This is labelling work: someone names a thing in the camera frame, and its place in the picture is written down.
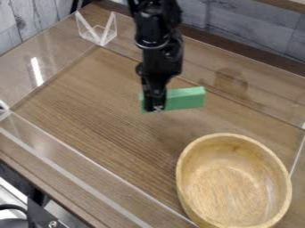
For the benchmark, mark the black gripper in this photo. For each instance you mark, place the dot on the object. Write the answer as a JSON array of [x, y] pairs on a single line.
[[158, 68]]

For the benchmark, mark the green rectangular block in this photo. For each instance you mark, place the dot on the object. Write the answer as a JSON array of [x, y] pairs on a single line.
[[185, 98]]

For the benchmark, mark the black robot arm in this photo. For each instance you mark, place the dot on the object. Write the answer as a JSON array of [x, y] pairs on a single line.
[[156, 18]]

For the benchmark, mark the wooden bowl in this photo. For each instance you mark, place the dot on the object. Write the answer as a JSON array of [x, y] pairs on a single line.
[[233, 183]]

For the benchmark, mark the clear acrylic corner bracket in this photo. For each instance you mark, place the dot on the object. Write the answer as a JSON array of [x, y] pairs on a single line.
[[99, 35]]

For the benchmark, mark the clear acrylic enclosure walls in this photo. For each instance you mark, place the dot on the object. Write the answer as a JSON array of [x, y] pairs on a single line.
[[76, 137]]

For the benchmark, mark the black metal table bracket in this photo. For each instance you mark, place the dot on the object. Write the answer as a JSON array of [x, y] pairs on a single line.
[[39, 217]]

